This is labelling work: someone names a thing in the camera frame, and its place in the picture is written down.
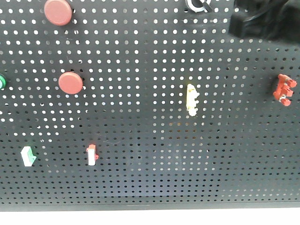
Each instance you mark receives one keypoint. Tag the black white rotary selector switch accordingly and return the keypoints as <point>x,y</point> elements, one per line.
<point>198,6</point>

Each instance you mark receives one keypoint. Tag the lower red mushroom button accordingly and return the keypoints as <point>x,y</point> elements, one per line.
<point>70,83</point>

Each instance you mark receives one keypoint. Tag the red mushroom button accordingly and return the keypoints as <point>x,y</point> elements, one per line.
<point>70,83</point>
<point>58,12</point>

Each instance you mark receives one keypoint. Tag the upper red mushroom button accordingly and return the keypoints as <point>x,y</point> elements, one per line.
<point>58,12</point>

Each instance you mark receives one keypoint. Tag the black perforated pegboard panel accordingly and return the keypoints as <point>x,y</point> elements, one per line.
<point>136,58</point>

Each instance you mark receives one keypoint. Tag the green round push button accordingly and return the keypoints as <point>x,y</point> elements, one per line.
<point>3,81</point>

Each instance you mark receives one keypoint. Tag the white red rocker switch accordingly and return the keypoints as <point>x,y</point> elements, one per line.
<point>92,154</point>

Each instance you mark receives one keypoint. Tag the yellow toggle switch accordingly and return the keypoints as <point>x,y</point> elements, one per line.
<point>191,100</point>

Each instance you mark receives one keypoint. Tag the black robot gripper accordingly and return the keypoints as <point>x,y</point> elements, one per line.
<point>275,20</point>

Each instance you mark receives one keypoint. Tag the white green rocker switch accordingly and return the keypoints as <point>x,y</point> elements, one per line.
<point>27,156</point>

